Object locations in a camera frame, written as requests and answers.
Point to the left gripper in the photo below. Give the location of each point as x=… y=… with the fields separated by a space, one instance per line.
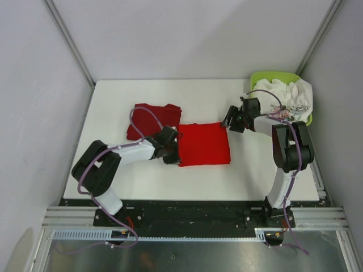
x=174 y=159

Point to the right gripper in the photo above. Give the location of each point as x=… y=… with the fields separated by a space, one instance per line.
x=233 y=112

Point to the bright red kungfu t-shirt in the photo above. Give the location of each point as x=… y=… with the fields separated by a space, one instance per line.
x=203 y=144

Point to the white printed t-shirt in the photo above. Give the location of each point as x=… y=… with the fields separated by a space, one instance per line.
x=289 y=101

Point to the dark red shirt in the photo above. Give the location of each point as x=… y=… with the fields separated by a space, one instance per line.
x=145 y=122

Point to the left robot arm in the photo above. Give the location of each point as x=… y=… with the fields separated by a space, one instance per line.
x=96 y=168

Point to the green plastic basket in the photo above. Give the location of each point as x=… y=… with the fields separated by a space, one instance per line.
x=283 y=76

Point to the white cable duct rail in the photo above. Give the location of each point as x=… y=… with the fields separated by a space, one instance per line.
x=118 y=235

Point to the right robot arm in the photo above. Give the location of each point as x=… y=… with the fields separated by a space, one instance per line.
x=291 y=147

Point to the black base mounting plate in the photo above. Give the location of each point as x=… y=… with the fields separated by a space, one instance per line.
x=191 y=218

